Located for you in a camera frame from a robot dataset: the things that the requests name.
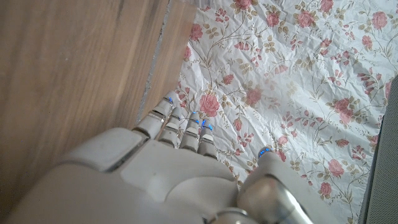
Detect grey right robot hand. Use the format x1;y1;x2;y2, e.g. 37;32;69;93
6;91;340;224

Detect floral backdrop cloth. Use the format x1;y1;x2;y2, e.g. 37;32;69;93
175;0;398;224

